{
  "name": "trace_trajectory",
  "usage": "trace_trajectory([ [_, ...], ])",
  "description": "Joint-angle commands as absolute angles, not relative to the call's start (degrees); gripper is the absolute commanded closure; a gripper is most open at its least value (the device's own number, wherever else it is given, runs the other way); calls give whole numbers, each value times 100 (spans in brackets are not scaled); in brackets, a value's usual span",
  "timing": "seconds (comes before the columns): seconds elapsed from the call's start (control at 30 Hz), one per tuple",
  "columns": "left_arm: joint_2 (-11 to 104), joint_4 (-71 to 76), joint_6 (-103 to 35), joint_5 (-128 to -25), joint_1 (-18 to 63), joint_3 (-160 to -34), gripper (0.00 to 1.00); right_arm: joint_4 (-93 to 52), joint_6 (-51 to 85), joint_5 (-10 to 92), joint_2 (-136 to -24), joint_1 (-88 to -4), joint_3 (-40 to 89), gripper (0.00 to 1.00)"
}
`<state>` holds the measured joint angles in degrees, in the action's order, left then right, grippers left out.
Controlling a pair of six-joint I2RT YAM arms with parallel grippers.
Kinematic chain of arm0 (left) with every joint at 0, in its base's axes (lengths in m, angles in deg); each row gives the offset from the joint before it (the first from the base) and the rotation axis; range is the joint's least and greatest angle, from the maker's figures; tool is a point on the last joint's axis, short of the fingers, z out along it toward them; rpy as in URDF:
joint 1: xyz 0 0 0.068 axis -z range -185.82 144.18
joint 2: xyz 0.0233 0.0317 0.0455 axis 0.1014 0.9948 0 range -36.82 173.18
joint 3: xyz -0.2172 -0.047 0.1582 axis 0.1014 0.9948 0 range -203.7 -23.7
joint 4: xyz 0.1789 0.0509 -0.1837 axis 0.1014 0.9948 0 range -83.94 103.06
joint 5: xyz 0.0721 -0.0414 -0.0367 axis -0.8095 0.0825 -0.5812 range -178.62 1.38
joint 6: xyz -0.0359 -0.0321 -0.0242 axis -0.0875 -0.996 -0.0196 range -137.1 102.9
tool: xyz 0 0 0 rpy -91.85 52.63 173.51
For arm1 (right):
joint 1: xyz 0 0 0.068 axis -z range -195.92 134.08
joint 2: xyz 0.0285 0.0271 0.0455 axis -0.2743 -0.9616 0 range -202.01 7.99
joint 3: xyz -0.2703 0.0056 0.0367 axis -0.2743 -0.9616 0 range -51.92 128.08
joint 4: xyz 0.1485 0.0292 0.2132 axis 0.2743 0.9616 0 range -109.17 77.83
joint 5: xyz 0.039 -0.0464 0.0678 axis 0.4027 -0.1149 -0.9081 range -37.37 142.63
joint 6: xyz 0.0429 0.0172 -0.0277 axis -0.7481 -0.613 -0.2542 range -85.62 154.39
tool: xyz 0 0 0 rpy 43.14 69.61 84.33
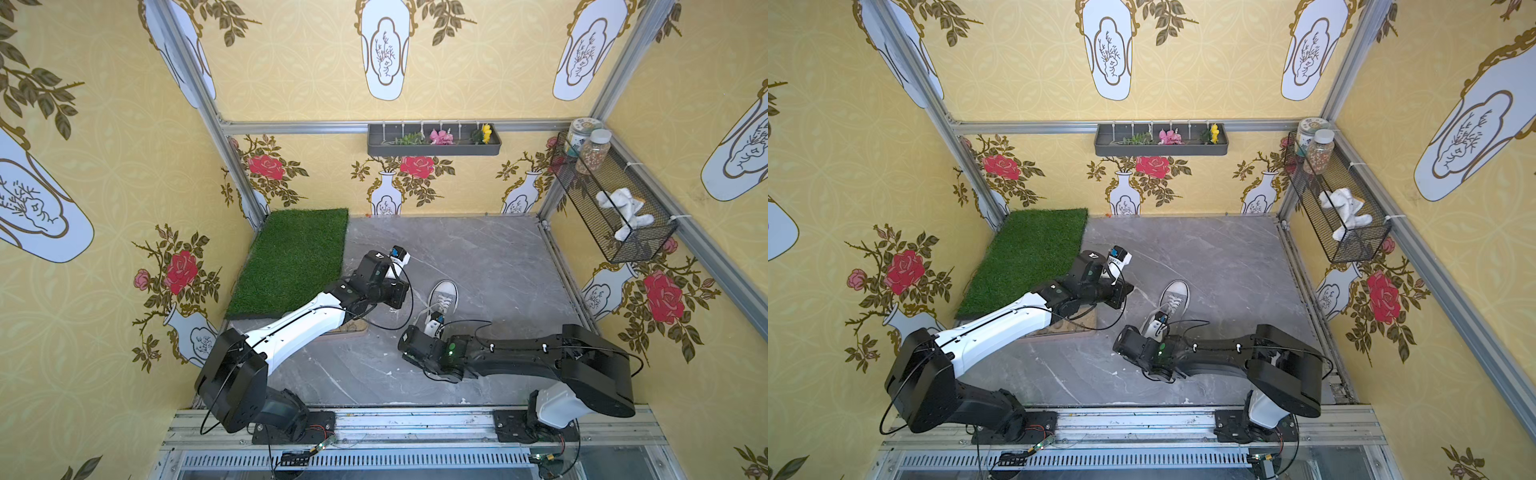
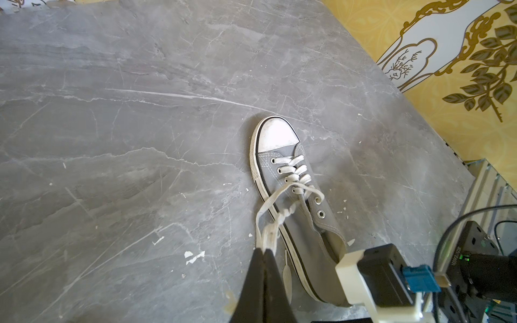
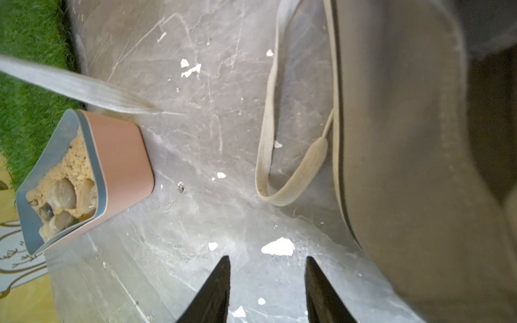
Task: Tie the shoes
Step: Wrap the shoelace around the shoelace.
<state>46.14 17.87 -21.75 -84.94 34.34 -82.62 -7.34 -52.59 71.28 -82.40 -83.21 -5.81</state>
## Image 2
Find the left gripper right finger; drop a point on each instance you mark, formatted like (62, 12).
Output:
(276, 307)

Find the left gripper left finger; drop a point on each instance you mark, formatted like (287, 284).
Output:
(250, 306)

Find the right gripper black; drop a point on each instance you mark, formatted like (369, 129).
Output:
(482, 273)

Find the grey canvas sneaker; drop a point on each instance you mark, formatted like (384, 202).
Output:
(275, 134)

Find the white shoelace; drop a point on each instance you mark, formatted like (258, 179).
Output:
(286, 187)

